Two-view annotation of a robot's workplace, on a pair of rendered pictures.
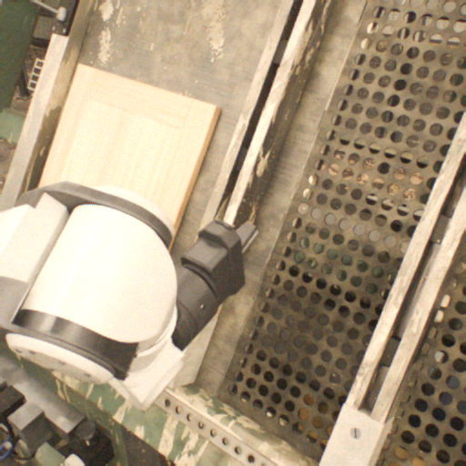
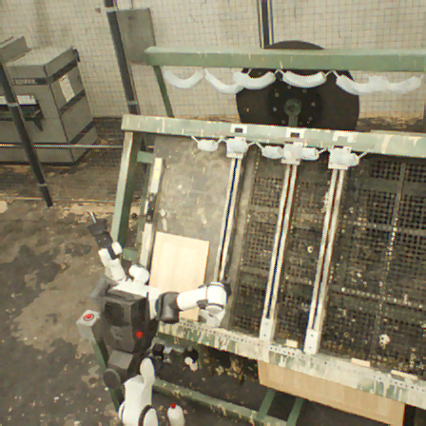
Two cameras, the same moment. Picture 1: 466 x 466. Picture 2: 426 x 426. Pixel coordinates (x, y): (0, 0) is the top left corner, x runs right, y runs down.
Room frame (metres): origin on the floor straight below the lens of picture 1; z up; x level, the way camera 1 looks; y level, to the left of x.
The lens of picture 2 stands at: (-1.54, 0.24, 3.11)
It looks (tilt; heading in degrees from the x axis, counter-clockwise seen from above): 34 degrees down; 354
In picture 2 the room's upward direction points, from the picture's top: 9 degrees counter-clockwise
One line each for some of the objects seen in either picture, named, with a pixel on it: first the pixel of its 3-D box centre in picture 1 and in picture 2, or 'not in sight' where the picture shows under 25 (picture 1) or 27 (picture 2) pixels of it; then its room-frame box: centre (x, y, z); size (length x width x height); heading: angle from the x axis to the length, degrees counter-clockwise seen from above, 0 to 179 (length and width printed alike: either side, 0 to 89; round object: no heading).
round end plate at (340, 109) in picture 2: not in sight; (293, 106); (1.38, -0.66, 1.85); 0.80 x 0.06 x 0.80; 54
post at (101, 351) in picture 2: not in sight; (109, 376); (0.92, 0.85, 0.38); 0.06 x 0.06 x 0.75; 54
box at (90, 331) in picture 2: not in sight; (92, 327); (0.92, 0.85, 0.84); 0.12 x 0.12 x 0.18; 54
